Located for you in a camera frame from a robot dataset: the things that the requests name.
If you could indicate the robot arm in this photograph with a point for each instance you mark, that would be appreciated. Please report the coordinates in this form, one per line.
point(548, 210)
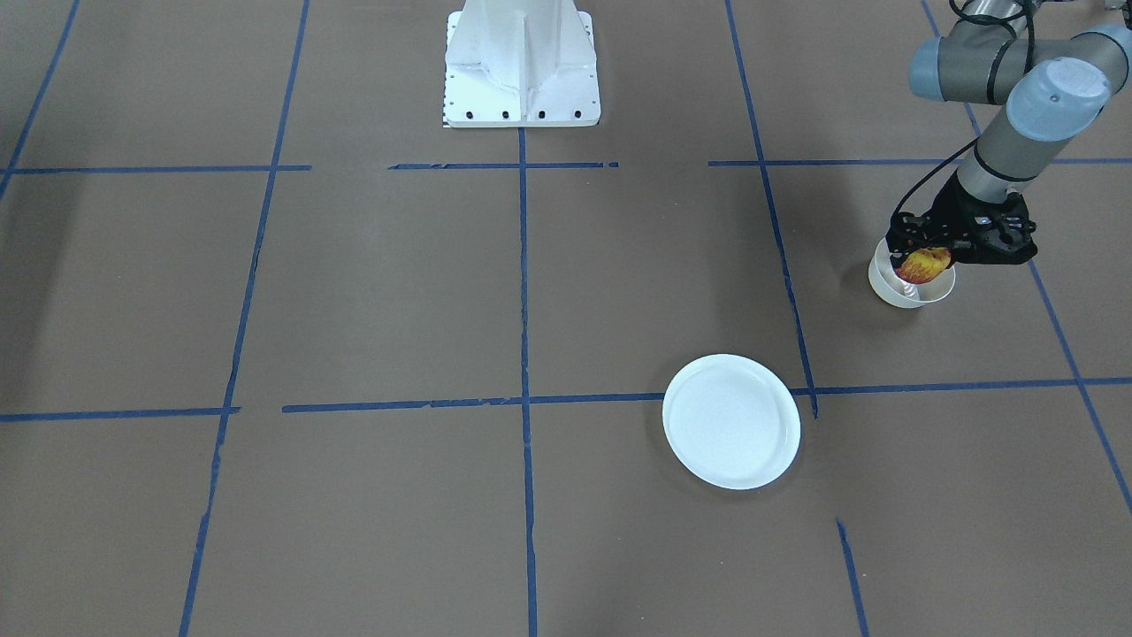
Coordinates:
point(1047, 93)

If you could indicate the red yellow apple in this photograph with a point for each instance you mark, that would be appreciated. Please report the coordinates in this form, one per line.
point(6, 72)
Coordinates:
point(924, 266)

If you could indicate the white pedestal column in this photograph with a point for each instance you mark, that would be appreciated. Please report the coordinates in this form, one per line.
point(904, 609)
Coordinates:
point(520, 64)

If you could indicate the white round plate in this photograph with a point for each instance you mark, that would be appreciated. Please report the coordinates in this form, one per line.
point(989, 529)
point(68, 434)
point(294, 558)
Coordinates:
point(731, 422)

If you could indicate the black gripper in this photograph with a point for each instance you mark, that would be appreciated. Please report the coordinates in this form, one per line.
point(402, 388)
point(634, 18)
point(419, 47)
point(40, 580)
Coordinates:
point(947, 209)

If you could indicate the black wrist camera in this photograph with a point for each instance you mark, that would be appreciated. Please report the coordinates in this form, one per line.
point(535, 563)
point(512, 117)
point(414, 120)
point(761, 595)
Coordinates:
point(909, 232)

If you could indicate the white plastic bowl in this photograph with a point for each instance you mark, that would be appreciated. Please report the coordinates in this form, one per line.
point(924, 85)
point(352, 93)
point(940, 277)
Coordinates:
point(899, 293)

